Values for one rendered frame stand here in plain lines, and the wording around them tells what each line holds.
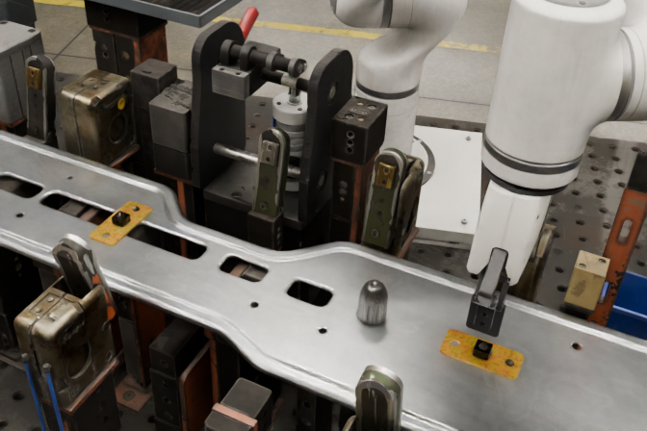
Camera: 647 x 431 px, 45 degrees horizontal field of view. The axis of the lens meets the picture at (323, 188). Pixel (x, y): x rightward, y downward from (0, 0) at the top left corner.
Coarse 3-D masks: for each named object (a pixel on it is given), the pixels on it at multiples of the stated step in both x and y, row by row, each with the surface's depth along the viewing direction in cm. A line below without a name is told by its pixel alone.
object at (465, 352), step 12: (456, 336) 84; (468, 336) 84; (444, 348) 83; (456, 348) 83; (468, 348) 83; (492, 348) 83; (504, 348) 83; (468, 360) 82; (480, 360) 82; (492, 360) 82; (504, 360) 82; (516, 360) 82; (504, 372) 80; (516, 372) 80
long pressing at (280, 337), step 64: (0, 192) 102; (64, 192) 102; (128, 192) 103; (128, 256) 93; (256, 256) 94; (320, 256) 94; (384, 256) 94; (192, 320) 86; (256, 320) 85; (320, 320) 86; (384, 320) 86; (448, 320) 86; (512, 320) 87; (576, 320) 87; (320, 384) 79; (448, 384) 79; (512, 384) 80; (576, 384) 80; (640, 384) 80
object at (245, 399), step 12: (240, 384) 79; (252, 384) 79; (228, 396) 78; (240, 396) 78; (252, 396) 78; (264, 396) 78; (216, 408) 77; (228, 408) 77; (240, 408) 77; (252, 408) 77; (264, 408) 78; (216, 420) 76; (228, 420) 76; (240, 420) 76; (252, 420) 76; (264, 420) 79
